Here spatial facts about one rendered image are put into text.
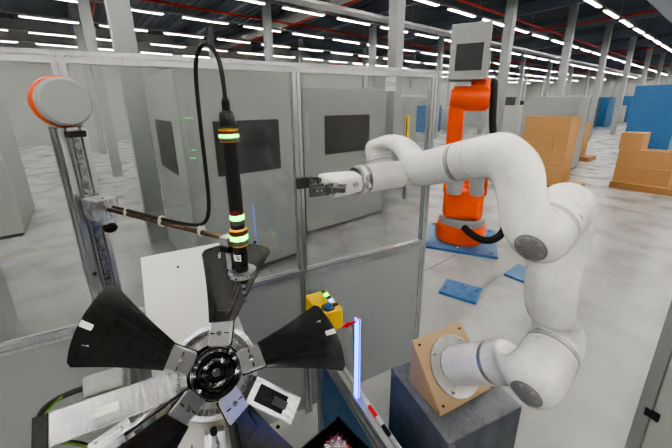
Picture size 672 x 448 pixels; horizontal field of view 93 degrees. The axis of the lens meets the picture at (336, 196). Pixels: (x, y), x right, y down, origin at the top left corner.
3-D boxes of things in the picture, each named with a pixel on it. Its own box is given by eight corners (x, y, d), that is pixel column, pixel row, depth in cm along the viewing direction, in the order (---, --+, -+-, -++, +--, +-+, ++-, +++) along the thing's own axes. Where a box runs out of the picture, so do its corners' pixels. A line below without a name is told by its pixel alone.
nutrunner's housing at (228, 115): (232, 284, 82) (211, 97, 69) (243, 277, 85) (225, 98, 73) (243, 288, 80) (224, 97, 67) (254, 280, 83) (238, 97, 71)
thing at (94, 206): (83, 220, 108) (77, 196, 106) (105, 214, 114) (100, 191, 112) (100, 225, 103) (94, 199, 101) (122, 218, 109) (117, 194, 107)
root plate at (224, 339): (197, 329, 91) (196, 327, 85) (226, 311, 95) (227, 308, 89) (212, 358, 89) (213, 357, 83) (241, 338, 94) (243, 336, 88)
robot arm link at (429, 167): (438, 111, 71) (356, 142, 96) (449, 183, 71) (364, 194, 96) (463, 112, 75) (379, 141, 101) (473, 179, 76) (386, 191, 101)
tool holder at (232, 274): (216, 275, 81) (212, 240, 79) (236, 263, 87) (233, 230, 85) (243, 284, 77) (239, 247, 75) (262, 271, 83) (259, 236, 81)
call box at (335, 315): (305, 315, 141) (305, 294, 138) (326, 309, 145) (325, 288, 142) (321, 338, 127) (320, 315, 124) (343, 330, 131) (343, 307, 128)
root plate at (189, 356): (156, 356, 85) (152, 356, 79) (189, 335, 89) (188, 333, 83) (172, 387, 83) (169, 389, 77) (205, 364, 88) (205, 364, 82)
